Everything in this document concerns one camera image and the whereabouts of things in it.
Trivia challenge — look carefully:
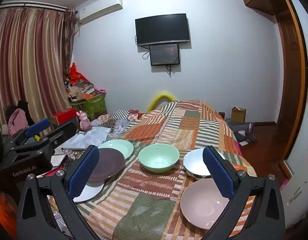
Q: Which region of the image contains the pale grey plastic bag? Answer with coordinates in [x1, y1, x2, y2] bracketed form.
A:
[61, 126, 112, 153]

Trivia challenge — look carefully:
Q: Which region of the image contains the striped patchwork blanket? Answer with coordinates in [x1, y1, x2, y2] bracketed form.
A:
[76, 100, 257, 240]

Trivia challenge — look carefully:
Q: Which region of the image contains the white bowl with brown dots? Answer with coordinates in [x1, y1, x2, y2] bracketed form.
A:
[183, 148, 226, 180]

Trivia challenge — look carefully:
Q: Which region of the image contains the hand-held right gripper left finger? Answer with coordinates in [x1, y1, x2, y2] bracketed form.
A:
[17, 145, 104, 240]

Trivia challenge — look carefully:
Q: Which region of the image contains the green bowl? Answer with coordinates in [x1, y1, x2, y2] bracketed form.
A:
[138, 143, 180, 173]

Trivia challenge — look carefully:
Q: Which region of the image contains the brown paper bag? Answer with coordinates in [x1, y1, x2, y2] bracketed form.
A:
[231, 106, 246, 124]

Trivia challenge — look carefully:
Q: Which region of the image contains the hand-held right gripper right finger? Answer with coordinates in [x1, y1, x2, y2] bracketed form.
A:
[203, 145, 287, 240]

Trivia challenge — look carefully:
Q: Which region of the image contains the striped curtain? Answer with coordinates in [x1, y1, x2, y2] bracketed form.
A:
[0, 4, 77, 135]

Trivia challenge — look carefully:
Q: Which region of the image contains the pink plate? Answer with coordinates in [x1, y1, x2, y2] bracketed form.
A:
[180, 178, 231, 230]

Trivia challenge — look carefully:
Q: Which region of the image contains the small black wall monitor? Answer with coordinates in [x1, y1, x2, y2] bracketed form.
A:
[149, 44, 181, 66]

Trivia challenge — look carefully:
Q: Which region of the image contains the curtain rail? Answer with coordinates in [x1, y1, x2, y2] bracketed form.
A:
[0, 1, 67, 12]

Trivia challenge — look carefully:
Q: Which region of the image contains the yellow foam tube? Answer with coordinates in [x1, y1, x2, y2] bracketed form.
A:
[147, 92, 178, 113]

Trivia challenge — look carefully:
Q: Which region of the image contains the person's orange clothing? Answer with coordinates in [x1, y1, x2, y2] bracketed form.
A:
[0, 192, 19, 233]

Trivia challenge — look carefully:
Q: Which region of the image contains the green storage box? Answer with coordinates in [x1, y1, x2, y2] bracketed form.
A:
[65, 79, 104, 100]

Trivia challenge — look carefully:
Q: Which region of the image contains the pink rabbit toy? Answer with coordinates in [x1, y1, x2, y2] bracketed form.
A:
[76, 110, 92, 131]

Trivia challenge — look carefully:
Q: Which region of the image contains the pink cloth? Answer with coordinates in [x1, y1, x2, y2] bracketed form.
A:
[7, 108, 28, 135]

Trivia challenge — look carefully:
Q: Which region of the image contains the black garment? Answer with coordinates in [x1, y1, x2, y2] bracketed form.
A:
[6, 100, 29, 120]

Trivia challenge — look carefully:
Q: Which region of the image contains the green plate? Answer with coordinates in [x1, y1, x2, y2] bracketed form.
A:
[97, 139, 134, 160]

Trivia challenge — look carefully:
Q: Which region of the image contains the brown plate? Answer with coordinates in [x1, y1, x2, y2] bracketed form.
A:
[89, 147, 125, 182]

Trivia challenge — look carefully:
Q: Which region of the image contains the red plastic bag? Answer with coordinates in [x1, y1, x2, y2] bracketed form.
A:
[68, 62, 88, 85]

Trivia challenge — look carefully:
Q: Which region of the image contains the red box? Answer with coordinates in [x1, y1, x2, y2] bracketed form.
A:
[51, 109, 78, 125]

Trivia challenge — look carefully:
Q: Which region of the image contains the wooden door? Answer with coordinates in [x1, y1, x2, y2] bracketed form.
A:
[275, 0, 308, 180]

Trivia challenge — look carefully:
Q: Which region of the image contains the white air conditioner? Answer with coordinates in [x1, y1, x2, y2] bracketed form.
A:
[77, 0, 123, 25]

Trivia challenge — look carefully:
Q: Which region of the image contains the black wall television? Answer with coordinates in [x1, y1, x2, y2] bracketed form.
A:
[134, 13, 191, 47]

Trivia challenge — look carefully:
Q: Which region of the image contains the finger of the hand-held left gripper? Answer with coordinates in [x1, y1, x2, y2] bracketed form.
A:
[5, 119, 51, 152]
[41, 122, 77, 153]

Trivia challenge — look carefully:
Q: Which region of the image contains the checkered patchwork quilt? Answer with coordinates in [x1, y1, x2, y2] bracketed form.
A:
[61, 109, 144, 160]

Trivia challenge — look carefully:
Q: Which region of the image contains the white plate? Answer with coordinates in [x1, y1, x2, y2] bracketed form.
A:
[73, 180, 105, 203]

